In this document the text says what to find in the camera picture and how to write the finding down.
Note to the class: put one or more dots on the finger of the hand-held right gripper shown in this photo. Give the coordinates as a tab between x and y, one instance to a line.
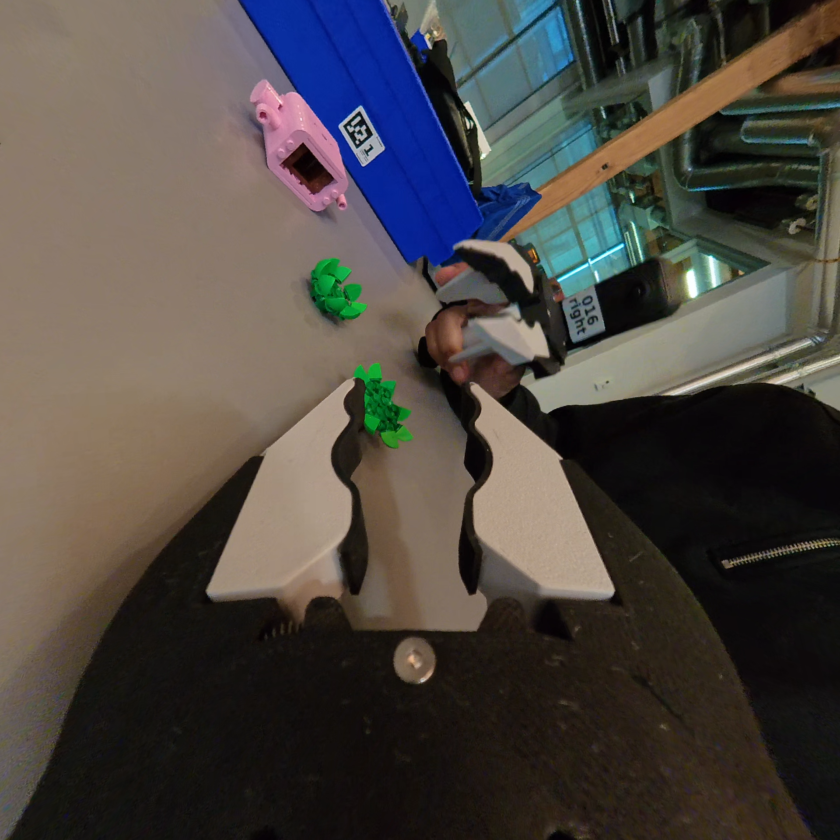
505	334
479	287

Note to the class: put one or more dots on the white pipe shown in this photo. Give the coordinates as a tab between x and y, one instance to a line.
774	351

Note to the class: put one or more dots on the metal ventilation duct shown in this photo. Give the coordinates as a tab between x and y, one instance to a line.
754	131

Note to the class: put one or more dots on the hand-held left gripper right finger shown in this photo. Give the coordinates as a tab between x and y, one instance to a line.
538	525

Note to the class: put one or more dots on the wooden beam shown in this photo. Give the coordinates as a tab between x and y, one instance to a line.
689	105

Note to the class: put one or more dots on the person's right forearm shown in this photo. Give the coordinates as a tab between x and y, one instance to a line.
590	433

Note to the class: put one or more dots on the green toy brick plant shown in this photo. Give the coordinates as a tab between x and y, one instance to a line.
331	289
384	410

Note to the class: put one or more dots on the blue plastic bin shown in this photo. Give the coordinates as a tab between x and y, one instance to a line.
367	65

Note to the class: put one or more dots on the blue bag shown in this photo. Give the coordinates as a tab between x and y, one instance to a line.
508	210

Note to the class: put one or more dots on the person's right hand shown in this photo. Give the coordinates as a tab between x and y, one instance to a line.
479	374

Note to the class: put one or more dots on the person's black jacket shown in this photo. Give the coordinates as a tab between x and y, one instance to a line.
754	656

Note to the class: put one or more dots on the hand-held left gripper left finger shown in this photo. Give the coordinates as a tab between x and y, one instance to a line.
282	525

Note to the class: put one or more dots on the pink toy brick pot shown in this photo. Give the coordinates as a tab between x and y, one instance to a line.
289	124

